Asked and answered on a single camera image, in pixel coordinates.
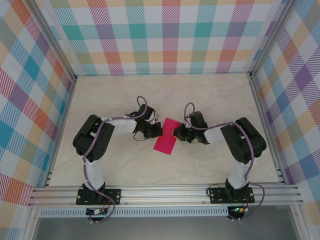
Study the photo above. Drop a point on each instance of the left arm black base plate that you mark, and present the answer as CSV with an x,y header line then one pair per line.
x,y
115,195

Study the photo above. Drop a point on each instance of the grey metal panel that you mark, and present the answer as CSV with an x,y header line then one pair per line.
x,y
162,228

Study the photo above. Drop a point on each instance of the aluminium frame post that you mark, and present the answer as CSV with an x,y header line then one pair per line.
x,y
273,37
52,37

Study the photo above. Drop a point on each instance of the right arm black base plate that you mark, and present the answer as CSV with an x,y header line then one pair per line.
x,y
216,195

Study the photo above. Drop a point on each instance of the aluminium mounting rail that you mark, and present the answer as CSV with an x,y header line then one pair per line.
x,y
162,193

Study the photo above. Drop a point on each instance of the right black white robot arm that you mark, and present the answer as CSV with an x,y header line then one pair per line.
x,y
240,142

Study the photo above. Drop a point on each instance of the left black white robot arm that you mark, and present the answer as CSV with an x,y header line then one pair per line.
x,y
95,140

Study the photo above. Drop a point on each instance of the aluminium side rail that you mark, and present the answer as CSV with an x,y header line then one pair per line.
x,y
261,112
67,110

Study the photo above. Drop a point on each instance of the pink square paper sheet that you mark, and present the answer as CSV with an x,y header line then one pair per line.
x,y
163,145

